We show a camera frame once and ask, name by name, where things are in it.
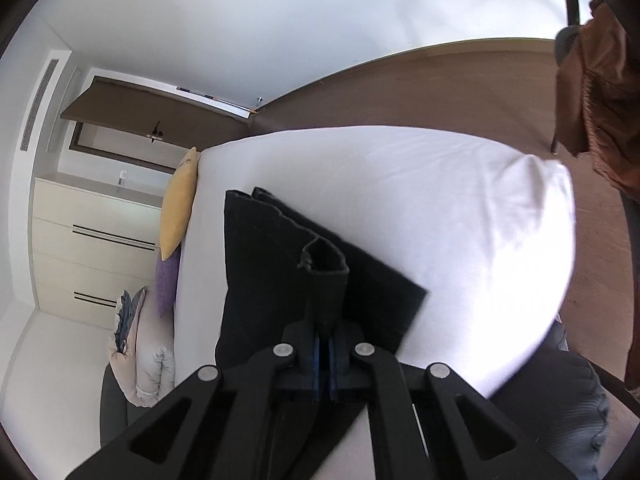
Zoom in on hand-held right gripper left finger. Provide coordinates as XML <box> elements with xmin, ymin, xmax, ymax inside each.
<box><xmin>65</xmin><ymin>322</ymin><xmax>321</xmax><ymax>480</ymax></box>

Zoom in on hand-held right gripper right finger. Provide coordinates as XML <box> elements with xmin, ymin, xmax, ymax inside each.
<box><xmin>328</xmin><ymin>323</ymin><xmax>571</xmax><ymax>480</ymax></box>

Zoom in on black pants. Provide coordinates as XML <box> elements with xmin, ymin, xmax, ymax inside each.
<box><xmin>215</xmin><ymin>187</ymin><xmax>429</xmax><ymax>480</ymax></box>

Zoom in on white bed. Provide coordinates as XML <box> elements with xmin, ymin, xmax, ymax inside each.
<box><xmin>172</xmin><ymin>125</ymin><xmax>577</xmax><ymax>480</ymax></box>

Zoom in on white folded duvet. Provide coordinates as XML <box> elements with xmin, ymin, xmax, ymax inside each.
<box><xmin>109</xmin><ymin>287</ymin><xmax>176</xmax><ymax>408</ymax></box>

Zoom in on purple pillow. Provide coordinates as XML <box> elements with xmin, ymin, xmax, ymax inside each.
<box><xmin>154</xmin><ymin>245</ymin><xmax>182</xmax><ymax>319</ymax></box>

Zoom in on grey patterned cushion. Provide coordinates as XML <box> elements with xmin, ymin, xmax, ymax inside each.
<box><xmin>114</xmin><ymin>289</ymin><xmax>147</xmax><ymax>356</ymax></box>

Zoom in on yellow pillow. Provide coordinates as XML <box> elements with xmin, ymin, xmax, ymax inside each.
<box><xmin>160</xmin><ymin>147</ymin><xmax>201</xmax><ymax>262</ymax></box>

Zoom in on grey knitted blanket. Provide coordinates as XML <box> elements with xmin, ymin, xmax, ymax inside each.
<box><xmin>492</xmin><ymin>322</ymin><xmax>611</xmax><ymax>480</ymax></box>

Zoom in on cream drawer cabinet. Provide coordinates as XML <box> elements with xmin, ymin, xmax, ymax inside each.
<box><xmin>33</xmin><ymin>172</ymin><xmax>173</xmax><ymax>330</ymax></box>

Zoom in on brown jacket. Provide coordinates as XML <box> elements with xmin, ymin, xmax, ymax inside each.
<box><xmin>556</xmin><ymin>0</ymin><xmax>640</xmax><ymax>196</ymax></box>

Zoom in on wall mirror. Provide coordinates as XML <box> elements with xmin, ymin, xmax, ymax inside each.
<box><xmin>69</xmin><ymin>121</ymin><xmax>188</xmax><ymax>175</ymax></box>

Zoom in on wall air vent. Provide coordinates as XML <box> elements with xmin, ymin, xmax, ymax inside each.
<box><xmin>20</xmin><ymin>59</ymin><xmax>60</xmax><ymax>152</ymax></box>

